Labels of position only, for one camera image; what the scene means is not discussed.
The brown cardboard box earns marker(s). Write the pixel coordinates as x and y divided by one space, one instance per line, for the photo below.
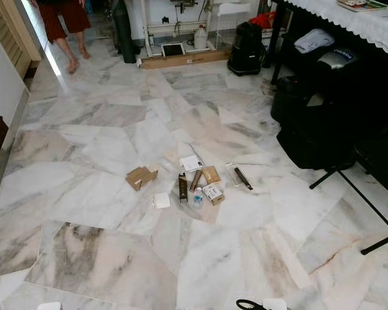
140 178

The wooden louvred door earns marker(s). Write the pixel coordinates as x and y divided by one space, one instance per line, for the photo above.
6 32

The person in red shorts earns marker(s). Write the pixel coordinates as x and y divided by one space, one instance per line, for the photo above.
64 16

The tall black cylinder stand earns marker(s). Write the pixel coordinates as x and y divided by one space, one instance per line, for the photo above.
126 32

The dark brown slim box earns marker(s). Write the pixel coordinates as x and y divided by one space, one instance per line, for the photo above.
183 188

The white metal rack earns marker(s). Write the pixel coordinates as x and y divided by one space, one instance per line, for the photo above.
147 32

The white card box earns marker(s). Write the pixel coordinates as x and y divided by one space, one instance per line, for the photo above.
191 163

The brown cardboard tube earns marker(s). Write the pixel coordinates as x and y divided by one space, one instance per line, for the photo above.
196 180

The white framed tablet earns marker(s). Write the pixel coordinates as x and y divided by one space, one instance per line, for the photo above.
172 50

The long flat brown box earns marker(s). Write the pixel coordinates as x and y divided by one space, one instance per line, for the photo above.
187 59

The tan flat box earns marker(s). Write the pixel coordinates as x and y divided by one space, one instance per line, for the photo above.
211 175

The small white labelled box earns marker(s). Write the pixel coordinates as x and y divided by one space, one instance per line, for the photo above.
213 193

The white plastic jug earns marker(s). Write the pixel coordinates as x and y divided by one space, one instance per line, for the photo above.
200 39

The clear plastic tray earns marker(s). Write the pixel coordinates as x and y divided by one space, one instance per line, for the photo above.
231 174

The dark brown stick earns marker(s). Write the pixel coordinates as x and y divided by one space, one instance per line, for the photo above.
243 178

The black canister vacuum cleaner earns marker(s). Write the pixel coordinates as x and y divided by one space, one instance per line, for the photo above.
247 51

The white plastic stool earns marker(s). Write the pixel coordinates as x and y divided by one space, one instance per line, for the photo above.
233 8

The red bag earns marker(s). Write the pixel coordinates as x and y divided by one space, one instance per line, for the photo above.
262 20

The black cylindrical container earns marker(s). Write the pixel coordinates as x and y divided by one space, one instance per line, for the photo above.
290 100

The black backpack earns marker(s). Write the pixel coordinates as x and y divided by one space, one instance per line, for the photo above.
317 142

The grey folded cloth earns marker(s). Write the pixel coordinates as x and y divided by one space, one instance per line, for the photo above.
314 41

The silver and black appliance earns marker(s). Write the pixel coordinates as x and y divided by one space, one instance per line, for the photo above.
336 59

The white lace tablecloth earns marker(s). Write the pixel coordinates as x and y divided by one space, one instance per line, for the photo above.
355 22

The colourful magazine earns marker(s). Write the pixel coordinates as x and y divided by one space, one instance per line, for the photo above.
362 5

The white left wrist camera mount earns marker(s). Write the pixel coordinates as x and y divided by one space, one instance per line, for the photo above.
49 307

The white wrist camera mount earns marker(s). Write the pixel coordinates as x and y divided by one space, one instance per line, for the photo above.
49 307
274 304

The black table frame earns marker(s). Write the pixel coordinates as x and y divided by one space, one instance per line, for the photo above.
277 48

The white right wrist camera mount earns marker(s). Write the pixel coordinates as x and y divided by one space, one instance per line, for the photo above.
274 304

